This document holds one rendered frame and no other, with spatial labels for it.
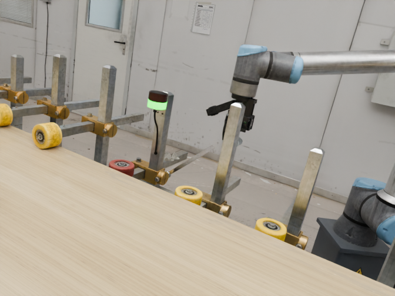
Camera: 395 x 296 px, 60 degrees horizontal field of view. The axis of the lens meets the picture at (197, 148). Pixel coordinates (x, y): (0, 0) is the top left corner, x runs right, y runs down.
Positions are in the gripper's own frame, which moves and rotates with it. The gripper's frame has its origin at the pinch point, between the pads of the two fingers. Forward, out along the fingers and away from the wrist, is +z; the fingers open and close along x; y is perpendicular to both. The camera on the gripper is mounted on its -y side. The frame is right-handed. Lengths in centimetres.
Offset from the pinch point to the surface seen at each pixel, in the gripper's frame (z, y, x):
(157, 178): 11.4, -14.5, -19.6
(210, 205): 13.5, 6.3, -19.5
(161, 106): -13.9, -15.1, -22.6
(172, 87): 27, -163, 238
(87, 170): 6.5, -25.9, -40.9
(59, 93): -6, -66, -16
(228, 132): -11.2, 6.7, -18.8
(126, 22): -34, -240, 236
